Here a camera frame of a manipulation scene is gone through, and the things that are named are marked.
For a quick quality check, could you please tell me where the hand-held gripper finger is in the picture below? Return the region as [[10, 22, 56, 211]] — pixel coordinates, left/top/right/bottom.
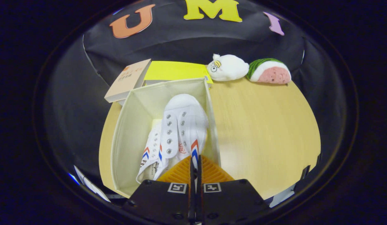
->
[[123, 155, 196, 225], [197, 155, 270, 225]]

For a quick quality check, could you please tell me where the white canvas shoe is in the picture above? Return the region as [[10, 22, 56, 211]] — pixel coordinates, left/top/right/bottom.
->
[[136, 122, 169, 184], [160, 93, 209, 175]]

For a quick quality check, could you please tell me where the beige fabric storage box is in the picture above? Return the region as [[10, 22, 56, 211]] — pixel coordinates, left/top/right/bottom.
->
[[111, 77, 221, 199]]

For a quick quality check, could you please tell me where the white flat object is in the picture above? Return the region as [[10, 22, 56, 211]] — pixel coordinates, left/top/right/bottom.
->
[[74, 165, 112, 203]]

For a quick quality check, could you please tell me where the yellow folder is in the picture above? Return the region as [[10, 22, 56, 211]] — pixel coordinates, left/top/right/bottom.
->
[[143, 61, 214, 88]]

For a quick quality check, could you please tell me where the beige paperback book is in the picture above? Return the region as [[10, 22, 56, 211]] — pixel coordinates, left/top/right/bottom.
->
[[104, 58, 152, 103]]

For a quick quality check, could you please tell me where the white plush toy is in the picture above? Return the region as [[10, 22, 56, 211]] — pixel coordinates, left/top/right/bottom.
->
[[207, 53, 249, 82]]

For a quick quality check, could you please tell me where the watermelon slice plush toy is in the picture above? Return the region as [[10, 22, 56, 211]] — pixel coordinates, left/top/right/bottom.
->
[[247, 58, 292, 84]]

